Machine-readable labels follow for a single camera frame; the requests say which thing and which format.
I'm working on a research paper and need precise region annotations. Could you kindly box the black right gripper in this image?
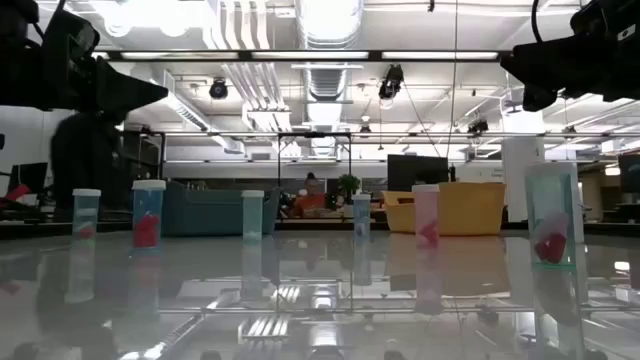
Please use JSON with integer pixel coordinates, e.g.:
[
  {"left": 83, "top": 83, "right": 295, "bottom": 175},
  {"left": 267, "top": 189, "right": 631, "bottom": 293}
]
[{"left": 500, "top": 0, "right": 616, "bottom": 114}]

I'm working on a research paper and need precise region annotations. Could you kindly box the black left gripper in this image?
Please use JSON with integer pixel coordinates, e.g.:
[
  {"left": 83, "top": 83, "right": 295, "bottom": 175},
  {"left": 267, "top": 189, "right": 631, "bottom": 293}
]
[{"left": 39, "top": 7, "right": 170, "bottom": 126}]

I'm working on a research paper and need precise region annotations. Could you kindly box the white cap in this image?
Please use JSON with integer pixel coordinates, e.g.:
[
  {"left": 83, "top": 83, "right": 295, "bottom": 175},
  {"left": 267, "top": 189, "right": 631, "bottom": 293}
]
[{"left": 72, "top": 188, "right": 102, "bottom": 241}]

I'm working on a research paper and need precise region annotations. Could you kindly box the blue bottle with red pills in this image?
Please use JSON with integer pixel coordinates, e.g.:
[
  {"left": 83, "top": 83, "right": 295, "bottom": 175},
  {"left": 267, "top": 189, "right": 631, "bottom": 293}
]
[{"left": 131, "top": 179, "right": 167, "bottom": 251}]

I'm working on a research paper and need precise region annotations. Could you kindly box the green bottle with red pills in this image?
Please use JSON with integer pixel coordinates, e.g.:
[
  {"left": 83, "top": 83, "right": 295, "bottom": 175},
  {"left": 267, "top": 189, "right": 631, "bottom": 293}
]
[{"left": 523, "top": 160, "right": 585, "bottom": 272}]

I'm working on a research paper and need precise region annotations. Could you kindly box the pink medicine bottle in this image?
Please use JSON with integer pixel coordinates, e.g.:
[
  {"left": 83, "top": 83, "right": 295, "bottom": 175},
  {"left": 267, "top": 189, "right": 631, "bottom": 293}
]
[{"left": 411, "top": 184, "right": 441, "bottom": 250}]

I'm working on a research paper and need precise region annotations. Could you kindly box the light blue medicine bottle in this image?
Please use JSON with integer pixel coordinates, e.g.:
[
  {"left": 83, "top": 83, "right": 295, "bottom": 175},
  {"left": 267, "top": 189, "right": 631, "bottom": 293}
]
[{"left": 351, "top": 193, "right": 372, "bottom": 240}]

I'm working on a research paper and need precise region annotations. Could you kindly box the teal plastic bin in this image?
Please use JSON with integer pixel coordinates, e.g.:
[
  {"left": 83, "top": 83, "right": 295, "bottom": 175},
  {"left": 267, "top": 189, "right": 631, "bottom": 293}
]
[{"left": 160, "top": 180, "right": 282, "bottom": 237}]

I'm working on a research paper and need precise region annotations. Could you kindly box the yellow plastic bin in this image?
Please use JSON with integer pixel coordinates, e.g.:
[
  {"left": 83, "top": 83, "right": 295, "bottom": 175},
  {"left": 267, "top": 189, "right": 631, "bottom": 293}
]
[{"left": 382, "top": 182, "right": 507, "bottom": 236}]

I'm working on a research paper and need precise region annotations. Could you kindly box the person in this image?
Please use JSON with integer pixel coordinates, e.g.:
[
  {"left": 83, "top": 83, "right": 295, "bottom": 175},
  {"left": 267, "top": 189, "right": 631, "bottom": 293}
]
[
  {"left": 289, "top": 172, "right": 331, "bottom": 219},
  {"left": 49, "top": 112, "right": 124, "bottom": 222}
]

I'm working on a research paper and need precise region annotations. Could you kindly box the white pillar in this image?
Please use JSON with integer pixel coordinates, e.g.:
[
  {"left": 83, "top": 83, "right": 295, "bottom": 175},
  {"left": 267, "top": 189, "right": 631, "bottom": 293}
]
[{"left": 501, "top": 109, "right": 546, "bottom": 224}]

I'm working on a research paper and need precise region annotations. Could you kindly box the black small monitor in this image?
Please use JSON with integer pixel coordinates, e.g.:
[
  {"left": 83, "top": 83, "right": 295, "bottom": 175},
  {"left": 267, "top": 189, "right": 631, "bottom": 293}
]
[{"left": 7, "top": 161, "right": 50, "bottom": 196}]

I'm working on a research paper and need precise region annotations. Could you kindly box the black monitor with dim screen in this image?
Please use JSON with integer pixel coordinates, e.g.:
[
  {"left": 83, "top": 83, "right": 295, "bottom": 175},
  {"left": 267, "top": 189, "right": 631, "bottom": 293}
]
[{"left": 617, "top": 153, "right": 640, "bottom": 194}]

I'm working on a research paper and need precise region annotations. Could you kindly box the red bar-shaped object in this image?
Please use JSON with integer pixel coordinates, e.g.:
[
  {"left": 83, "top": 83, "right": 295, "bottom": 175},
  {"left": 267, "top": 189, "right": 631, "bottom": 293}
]
[{"left": 2, "top": 183, "right": 32, "bottom": 204}]

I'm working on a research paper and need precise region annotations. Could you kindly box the green potted plant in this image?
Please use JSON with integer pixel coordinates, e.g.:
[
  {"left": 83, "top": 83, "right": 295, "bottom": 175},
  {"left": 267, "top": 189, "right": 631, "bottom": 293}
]
[{"left": 337, "top": 173, "right": 361, "bottom": 217}]

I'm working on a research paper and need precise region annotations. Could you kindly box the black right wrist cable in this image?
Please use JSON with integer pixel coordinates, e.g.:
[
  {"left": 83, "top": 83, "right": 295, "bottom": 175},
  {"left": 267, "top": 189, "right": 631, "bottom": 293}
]
[{"left": 529, "top": 0, "right": 546, "bottom": 44}]

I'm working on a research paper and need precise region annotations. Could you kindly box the black ceiling camera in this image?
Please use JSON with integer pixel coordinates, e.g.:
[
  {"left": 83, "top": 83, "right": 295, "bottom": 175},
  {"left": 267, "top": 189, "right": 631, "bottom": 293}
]
[{"left": 378, "top": 63, "right": 405, "bottom": 101}]

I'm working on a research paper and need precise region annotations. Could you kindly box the black aluminium rig frame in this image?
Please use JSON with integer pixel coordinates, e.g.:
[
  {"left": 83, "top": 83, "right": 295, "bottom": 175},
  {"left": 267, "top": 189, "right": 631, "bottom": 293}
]
[{"left": 0, "top": 48, "right": 640, "bottom": 239}]

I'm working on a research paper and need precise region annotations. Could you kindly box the silver ventilation duct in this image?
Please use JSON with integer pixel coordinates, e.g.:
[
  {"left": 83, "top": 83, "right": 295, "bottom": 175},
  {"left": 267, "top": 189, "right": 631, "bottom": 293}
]
[{"left": 293, "top": 0, "right": 365, "bottom": 157}]

